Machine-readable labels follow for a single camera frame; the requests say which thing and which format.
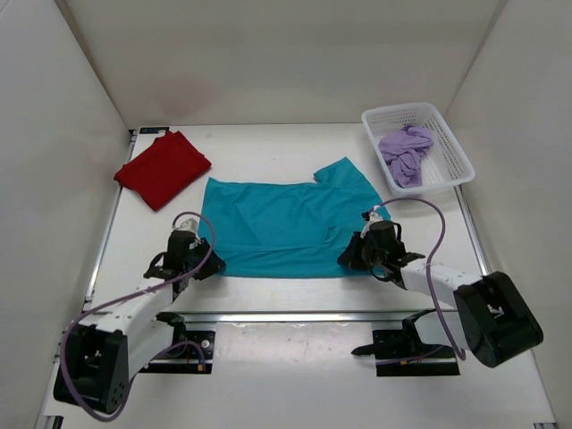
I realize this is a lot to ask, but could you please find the purple t shirt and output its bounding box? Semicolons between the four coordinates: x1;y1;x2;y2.
378;125;433;189

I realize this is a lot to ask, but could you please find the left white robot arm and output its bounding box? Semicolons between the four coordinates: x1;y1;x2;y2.
53;230;225;421

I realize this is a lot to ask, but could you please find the white plastic basket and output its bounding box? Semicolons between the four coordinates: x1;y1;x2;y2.
361;102;475;197

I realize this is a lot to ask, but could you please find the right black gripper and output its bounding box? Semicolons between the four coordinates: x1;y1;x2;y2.
340;233;386;273

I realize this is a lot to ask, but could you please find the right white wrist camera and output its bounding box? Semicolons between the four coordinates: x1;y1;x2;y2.
360;208;383;238

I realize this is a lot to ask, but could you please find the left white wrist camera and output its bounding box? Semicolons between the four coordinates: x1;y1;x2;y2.
172;214;199;237

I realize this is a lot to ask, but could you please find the blue t shirt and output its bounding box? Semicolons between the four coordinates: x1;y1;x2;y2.
199;158;382;279

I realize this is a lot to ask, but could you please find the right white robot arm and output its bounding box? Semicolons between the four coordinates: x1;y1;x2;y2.
338;221;543;368

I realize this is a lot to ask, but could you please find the black table label sticker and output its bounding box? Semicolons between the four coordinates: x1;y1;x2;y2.
138;126;170;135

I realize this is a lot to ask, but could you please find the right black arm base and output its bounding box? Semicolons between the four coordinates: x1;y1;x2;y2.
351;310;460;377

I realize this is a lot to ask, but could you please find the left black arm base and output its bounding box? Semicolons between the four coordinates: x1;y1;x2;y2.
140;312;216;374

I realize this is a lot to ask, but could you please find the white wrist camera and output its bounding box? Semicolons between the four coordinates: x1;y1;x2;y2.
360;208;383;238
172;214;199;237

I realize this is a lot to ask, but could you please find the red t shirt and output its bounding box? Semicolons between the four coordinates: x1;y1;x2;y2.
114;131;212;212

